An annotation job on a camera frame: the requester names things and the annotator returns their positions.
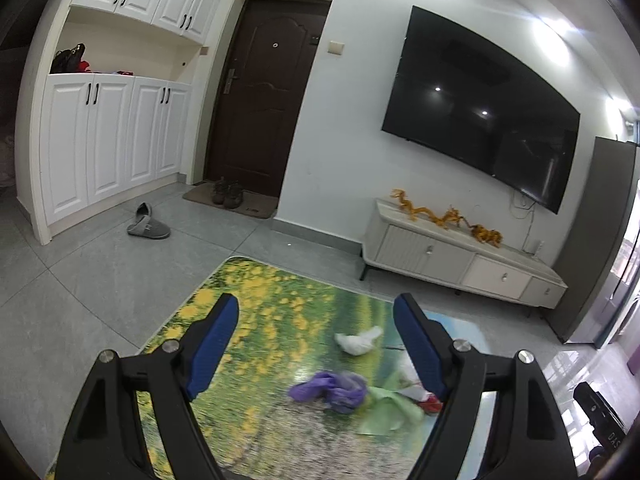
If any red white snack bag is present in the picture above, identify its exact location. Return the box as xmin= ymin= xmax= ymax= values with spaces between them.
xmin=397 ymin=352 xmax=442 ymax=415

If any purple wrapper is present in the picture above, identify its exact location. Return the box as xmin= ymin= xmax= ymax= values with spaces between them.
xmin=288 ymin=370 xmax=368 ymax=414

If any light green paper sheet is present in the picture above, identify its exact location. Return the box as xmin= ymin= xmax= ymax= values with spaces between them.
xmin=357 ymin=387 xmax=425 ymax=437

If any silver refrigerator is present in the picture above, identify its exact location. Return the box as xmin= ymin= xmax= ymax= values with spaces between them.
xmin=566 ymin=173 xmax=640 ymax=348

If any white crumpled tissue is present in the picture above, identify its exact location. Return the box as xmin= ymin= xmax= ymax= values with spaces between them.
xmin=334 ymin=326 xmax=383 ymax=356

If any white power strip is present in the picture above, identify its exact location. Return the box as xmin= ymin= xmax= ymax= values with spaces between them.
xmin=534 ymin=240 xmax=544 ymax=259

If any white grey TV cabinet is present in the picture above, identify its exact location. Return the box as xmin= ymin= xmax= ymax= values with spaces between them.
xmin=361 ymin=200 xmax=567 ymax=309

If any golden dragon ornament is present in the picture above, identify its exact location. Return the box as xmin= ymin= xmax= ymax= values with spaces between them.
xmin=470 ymin=224 xmax=503 ymax=247
xmin=390 ymin=188 xmax=469 ymax=229

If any colourful landscape floor mat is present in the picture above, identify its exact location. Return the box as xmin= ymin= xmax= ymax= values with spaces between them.
xmin=44 ymin=254 xmax=499 ymax=480

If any grey slipper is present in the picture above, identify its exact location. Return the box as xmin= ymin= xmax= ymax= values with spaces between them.
xmin=127 ymin=203 xmax=171 ymax=240

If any dark shoes pair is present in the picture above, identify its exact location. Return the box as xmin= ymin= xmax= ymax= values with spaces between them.
xmin=212 ymin=178 xmax=244 ymax=209

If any brown door mat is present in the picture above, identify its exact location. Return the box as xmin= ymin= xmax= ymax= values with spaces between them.
xmin=183 ymin=180 xmax=279 ymax=219

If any white shoe cabinet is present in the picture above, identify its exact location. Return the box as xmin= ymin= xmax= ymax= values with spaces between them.
xmin=15 ymin=0 xmax=220 ymax=244

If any black handbag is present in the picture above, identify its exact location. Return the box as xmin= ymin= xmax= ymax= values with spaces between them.
xmin=50 ymin=44 xmax=86 ymax=74

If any dark brown entrance door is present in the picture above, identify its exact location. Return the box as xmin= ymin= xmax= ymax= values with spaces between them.
xmin=204 ymin=0 xmax=330 ymax=197

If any black wall television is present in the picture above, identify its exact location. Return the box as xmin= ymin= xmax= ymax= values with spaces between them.
xmin=382 ymin=6 xmax=580 ymax=214

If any beige wall switch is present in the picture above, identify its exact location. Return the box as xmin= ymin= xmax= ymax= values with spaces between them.
xmin=328 ymin=40 xmax=345 ymax=55

